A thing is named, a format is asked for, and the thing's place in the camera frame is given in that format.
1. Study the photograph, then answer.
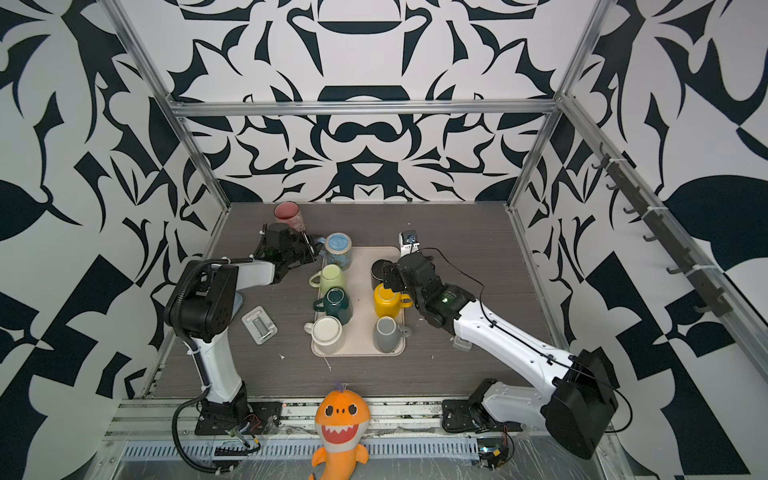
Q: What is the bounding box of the light green mug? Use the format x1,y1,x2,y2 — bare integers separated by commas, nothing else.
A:
308,264,347,297

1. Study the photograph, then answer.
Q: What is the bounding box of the dark green mug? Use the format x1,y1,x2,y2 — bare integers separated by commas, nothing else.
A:
313,287,353,325

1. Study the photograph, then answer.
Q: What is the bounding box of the blue butterfly mug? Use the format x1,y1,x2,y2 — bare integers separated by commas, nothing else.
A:
321,232,352,271

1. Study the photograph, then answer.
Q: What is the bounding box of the white cream mug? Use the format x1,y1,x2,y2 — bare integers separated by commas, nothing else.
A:
303,316,344,357

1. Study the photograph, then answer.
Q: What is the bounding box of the orange shark plush toy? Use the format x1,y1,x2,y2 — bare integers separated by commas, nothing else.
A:
311,383,372,479

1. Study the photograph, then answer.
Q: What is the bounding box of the grey docking plate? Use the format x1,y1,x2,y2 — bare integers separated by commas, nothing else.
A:
451,336,473,352
242,306,278,345

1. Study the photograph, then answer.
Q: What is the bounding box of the left grey docking plate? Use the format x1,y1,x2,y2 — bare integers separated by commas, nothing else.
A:
242,306,278,345

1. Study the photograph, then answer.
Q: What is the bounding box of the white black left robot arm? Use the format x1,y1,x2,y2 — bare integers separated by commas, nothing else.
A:
163,223,324,422

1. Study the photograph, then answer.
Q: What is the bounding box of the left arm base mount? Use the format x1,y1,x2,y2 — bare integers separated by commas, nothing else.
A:
194,400,283,436

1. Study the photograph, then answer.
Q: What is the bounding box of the grey mug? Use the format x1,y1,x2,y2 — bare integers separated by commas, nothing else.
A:
373,316,412,354

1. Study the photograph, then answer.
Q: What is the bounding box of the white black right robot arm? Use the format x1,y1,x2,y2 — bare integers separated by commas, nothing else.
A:
383,251,619,460

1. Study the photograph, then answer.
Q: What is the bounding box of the beige plastic tray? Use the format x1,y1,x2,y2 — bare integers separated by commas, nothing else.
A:
310,246,407,358

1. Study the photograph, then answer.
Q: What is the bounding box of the black mug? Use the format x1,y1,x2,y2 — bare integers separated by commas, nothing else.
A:
370,259,396,290

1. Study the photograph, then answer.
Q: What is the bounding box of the wall hook rail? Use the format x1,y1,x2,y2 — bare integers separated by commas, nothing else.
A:
593,143,733,317

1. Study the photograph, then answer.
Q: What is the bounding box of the pink ghost pattern mug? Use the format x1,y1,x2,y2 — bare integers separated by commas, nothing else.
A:
273,201,306,232

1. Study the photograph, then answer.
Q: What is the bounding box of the aluminium frame rail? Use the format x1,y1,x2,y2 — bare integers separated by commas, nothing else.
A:
170,99,556,117

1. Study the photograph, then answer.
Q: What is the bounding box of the white slotted cable duct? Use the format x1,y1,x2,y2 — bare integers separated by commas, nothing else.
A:
122,437,480,462

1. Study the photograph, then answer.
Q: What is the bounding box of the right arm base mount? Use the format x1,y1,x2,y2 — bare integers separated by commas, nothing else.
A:
441,399,523,434

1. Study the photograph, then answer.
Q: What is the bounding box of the right grey docking plate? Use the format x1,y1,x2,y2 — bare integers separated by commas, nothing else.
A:
451,336,473,352

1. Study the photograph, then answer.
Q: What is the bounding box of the yellow mug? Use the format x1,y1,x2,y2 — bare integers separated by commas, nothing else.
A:
374,284,413,318

